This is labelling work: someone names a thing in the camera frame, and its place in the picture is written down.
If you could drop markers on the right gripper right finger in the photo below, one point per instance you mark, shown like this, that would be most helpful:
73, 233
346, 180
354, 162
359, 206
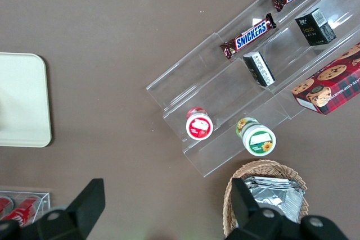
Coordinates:
247, 212

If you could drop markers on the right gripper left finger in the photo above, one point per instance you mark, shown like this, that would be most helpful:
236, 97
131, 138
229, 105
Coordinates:
81, 209

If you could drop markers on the light tan wicker basket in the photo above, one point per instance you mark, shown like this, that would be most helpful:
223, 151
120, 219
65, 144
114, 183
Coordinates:
292, 171

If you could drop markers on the beige plastic tray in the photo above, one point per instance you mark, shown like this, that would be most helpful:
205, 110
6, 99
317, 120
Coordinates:
25, 82

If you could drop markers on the stack of foil containers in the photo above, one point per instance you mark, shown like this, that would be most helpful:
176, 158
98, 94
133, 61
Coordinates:
281, 198

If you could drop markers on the clear acrylic bottle rack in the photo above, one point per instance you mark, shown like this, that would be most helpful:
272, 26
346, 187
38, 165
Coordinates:
45, 199

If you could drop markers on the green lid yoghurt cup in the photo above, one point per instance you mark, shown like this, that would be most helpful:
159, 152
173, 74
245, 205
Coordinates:
258, 140

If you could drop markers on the red lid yoghurt cup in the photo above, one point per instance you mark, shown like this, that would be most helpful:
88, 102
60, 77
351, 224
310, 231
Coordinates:
199, 126

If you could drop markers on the clear acrylic stepped display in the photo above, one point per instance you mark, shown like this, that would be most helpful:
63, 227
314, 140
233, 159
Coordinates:
225, 91

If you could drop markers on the small black carton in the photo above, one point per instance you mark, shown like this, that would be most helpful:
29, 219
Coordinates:
315, 27
258, 68

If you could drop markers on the red plaid cookie box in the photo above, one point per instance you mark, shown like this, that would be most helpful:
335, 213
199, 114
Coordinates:
332, 85

